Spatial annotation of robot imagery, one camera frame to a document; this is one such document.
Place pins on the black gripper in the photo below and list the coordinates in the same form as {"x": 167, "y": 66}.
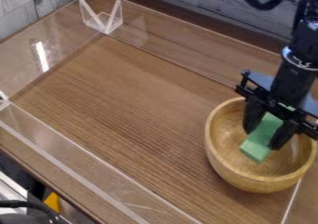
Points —
{"x": 284, "y": 96}

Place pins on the green rectangular block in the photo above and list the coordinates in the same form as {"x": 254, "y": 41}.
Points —
{"x": 256, "y": 146}

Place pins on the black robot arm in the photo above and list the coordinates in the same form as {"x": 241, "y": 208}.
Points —
{"x": 305, "y": 25}

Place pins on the brown wooden bowl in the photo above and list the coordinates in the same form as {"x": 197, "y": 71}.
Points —
{"x": 278, "y": 172}

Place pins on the black device with yellow label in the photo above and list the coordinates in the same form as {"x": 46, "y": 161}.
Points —
{"x": 54, "y": 206}

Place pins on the clear acrylic front wall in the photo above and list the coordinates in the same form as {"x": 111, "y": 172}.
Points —
{"x": 93, "y": 185}

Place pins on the clear acrylic corner bracket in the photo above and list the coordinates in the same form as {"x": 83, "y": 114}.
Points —
{"x": 103, "y": 22}

